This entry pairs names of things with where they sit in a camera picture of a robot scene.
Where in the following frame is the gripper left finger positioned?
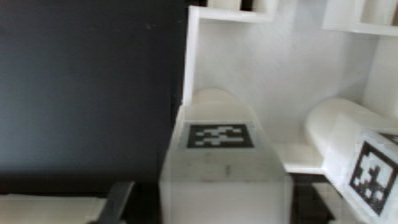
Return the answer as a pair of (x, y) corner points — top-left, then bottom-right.
(87, 182), (135, 224)

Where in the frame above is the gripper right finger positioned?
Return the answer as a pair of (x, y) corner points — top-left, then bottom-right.
(295, 181), (355, 224)

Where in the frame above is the white U-shaped fence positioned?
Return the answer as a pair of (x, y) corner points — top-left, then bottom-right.
(0, 194), (106, 224)

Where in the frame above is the white chair leg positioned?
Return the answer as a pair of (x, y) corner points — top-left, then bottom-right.
(160, 89), (293, 224)
(305, 98), (398, 224)

